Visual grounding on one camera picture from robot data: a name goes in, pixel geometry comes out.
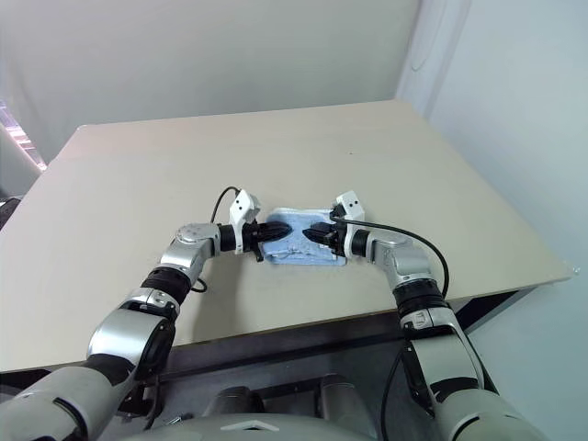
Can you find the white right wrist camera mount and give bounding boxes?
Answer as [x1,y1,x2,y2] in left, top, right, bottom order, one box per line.
[329,188,367,261]

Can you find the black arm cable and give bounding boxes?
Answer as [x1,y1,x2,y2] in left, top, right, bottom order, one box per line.
[333,217,451,302]
[189,185,243,293]

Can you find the blue cloth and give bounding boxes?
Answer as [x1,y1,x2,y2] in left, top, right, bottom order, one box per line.
[263,206,348,268]

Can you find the white wall cord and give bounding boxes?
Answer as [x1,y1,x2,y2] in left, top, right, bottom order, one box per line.
[410,0,443,74]

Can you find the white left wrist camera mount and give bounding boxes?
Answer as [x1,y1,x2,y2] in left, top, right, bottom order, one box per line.
[227,188,264,255]

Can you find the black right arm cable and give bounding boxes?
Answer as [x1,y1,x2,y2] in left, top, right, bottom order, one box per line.
[333,217,451,302]

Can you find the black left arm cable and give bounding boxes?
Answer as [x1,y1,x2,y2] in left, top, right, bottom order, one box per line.
[189,185,243,293]

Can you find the black object beside table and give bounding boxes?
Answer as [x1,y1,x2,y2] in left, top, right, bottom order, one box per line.
[0,196,22,232]

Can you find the black metal table frame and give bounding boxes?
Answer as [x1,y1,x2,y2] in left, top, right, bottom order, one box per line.
[114,288,526,417]

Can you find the silver robot torso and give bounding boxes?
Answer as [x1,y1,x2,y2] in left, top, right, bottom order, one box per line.
[149,373,371,441]

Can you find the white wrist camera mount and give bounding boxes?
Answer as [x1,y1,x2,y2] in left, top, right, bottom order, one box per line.
[329,188,367,261]
[227,188,264,255]

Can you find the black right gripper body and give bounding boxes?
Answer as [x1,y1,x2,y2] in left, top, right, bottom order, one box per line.
[321,206,346,261]

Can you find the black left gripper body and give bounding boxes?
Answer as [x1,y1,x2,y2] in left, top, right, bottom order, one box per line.
[241,220,268,265]

